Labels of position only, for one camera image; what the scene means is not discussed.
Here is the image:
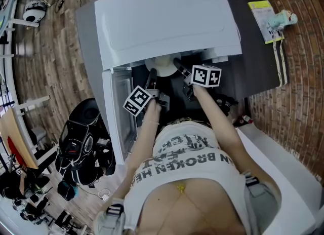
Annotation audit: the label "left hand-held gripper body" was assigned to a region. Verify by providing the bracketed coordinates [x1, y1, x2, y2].
[123, 85, 171, 118]

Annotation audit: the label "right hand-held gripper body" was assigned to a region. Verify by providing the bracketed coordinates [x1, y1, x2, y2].
[183, 64, 222, 102]

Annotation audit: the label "white round plate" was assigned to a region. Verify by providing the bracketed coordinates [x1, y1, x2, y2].
[144, 56, 182, 78]

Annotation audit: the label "white microwave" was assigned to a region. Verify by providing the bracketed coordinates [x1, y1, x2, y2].
[94, 0, 243, 165]

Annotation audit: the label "person's right forearm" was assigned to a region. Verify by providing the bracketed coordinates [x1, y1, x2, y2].
[193, 86, 250, 176]

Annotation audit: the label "person's left forearm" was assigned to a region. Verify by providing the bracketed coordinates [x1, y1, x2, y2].
[115, 99, 163, 199]

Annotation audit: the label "black table white legs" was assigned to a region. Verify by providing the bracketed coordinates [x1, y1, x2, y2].
[75, 0, 289, 108]

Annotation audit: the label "black round stool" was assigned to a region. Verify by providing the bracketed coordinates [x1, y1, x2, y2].
[68, 98, 101, 126]

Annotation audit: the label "red white small object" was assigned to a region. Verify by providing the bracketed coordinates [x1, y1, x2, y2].
[234, 114, 254, 126]

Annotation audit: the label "person's white printed shirt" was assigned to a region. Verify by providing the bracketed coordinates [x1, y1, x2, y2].
[123, 122, 254, 235]

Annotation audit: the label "black backpack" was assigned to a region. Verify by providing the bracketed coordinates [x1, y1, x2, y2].
[55, 120, 116, 201]

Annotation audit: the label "yellow green book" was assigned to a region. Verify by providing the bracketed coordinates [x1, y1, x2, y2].
[247, 0, 286, 45]

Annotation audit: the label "light blue plush toy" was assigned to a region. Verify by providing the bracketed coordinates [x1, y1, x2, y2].
[265, 10, 299, 40]

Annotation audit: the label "person's upper chest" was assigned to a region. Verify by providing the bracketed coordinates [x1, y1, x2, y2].
[138, 178, 245, 235]

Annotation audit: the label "wooden desk white legs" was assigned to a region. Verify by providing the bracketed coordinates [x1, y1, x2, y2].
[0, 96, 51, 170]

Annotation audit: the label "white black round device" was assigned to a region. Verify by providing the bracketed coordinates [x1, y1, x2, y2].
[22, 0, 50, 23]

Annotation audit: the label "black tangled cable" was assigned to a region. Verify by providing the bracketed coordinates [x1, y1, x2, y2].
[215, 94, 238, 118]

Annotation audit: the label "white striped strap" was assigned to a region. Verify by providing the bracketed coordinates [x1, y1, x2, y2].
[272, 38, 290, 87]

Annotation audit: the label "gold necklace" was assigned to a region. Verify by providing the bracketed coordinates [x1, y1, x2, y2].
[156, 183, 211, 235]

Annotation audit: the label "white charger with cable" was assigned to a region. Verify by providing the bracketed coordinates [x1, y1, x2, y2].
[98, 189, 111, 201]

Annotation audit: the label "grey shoulder strap with buckle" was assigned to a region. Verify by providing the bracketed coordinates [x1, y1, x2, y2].
[244, 172, 282, 235]
[93, 198, 126, 235]

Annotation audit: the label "grey desk white frame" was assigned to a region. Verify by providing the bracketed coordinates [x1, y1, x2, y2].
[0, 0, 41, 37]

